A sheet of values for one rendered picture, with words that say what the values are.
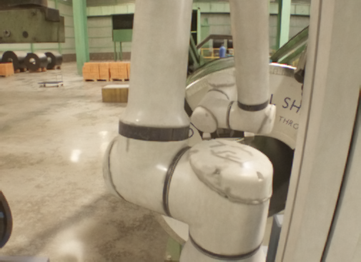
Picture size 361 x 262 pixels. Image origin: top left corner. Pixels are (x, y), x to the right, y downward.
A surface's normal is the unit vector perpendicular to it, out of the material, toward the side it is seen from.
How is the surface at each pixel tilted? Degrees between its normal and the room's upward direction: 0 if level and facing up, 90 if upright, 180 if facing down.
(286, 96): 90
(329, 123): 90
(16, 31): 89
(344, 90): 90
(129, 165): 80
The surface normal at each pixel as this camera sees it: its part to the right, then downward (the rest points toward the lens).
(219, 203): -0.38, 0.28
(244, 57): -0.55, 0.57
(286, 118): -0.11, 0.29
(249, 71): -0.36, 0.60
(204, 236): -0.63, 0.24
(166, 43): 0.24, 0.16
